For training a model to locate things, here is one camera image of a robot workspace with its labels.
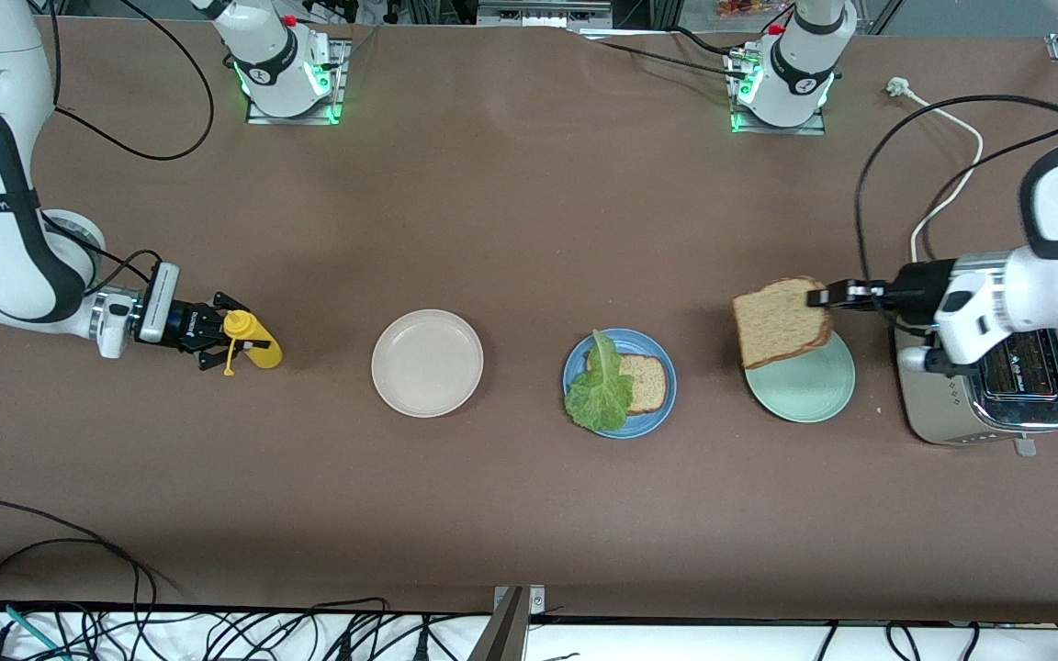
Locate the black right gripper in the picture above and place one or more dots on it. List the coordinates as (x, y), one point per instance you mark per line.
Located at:
(192, 325)

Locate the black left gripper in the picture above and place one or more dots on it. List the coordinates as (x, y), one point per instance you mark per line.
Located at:
(920, 286)

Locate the yellow squeeze bottle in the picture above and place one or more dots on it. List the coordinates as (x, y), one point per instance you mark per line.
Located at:
(258, 344)

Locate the brown bread slice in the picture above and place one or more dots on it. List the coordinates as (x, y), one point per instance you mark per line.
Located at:
(777, 326)
(650, 386)

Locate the green lettuce leaf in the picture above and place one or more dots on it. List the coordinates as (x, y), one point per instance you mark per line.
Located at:
(598, 395)

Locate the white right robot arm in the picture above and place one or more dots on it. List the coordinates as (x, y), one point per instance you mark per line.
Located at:
(5, 229)

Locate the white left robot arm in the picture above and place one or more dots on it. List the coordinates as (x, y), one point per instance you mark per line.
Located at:
(1043, 294)

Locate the light green plate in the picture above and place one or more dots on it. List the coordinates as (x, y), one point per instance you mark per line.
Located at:
(809, 390)

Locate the beige plate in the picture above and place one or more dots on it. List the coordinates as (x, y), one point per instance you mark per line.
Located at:
(427, 364)

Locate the blue plate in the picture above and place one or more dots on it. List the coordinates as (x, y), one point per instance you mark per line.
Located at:
(653, 422)

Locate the beige chrome two-slot toaster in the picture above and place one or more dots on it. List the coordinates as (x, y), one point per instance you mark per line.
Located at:
(997, 404)

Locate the orange packet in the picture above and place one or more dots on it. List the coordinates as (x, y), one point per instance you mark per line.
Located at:
(740, 7)

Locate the aluminium profile bar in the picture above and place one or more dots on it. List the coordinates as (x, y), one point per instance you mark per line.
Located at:
(543, 14)

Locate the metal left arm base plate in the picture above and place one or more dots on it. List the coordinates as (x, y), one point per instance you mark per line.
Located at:
(809, 128)

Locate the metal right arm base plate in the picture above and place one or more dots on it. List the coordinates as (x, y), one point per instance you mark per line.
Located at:
(338, 73)

